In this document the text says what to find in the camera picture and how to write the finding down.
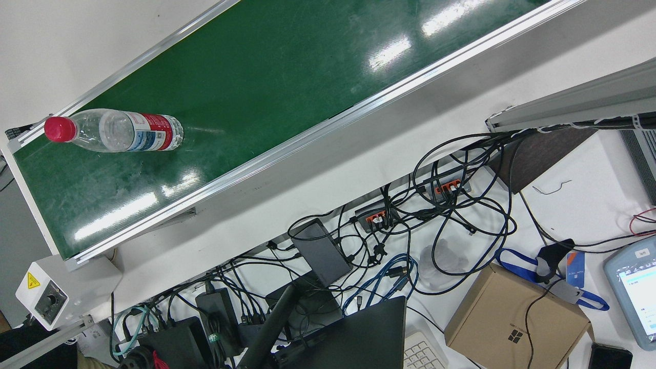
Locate flat black adapter box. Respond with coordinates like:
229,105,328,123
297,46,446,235
291,218,353,286

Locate black power brick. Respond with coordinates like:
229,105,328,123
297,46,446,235
195,288,241,354

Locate aluminium profile beam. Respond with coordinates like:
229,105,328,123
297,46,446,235
486,57,656,133

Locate teal cable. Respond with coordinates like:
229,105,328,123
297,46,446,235
111,306,154,357

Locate red cable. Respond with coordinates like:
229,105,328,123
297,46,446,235
629,208,656,236

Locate aluminium bar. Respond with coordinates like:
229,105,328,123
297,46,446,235
0,315,95,369

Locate blue lanyard with card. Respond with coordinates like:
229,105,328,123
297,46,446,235
495,239,610,312

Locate green belt conveyor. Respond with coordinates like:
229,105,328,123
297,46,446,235
4,0,587,271

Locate blue cable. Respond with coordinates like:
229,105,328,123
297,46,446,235
342,254,418,316

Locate grey ribbed panel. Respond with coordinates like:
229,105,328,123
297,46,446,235
620,128,656,206

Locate clear water bottle red cap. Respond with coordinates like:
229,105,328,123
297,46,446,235
44,108,184,153

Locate white conveyor control box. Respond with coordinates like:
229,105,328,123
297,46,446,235
15,255,122,331

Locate thin grey wire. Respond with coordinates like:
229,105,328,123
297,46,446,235
533,179,572,195

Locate dark brown board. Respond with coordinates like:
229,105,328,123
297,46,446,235
487,128,598,194

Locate white keyboard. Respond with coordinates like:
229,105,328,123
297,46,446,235
403,331,449,369

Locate black laptop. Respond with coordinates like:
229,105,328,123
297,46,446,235
277,296,408,369

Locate brown cardboard box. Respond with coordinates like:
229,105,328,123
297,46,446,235
444,263,595,365

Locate black pole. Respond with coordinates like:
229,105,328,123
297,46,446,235
240,284,298,369

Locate power strip orange switches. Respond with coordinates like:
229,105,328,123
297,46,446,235
418,164,472,198
355,201,400,231

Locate black electronics box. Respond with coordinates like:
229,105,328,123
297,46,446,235
138,317,213,369

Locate black looped cable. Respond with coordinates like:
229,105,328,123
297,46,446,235
413,132,518,295

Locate black smartphone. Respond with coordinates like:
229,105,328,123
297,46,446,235
588,342,633,369

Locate clear plastic bag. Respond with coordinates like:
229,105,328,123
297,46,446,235
419,238,469,290

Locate thin black cable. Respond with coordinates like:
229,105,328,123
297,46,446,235
525,279,564,369

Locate grey teach pendant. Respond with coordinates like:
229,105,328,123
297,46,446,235
603,241,656,351

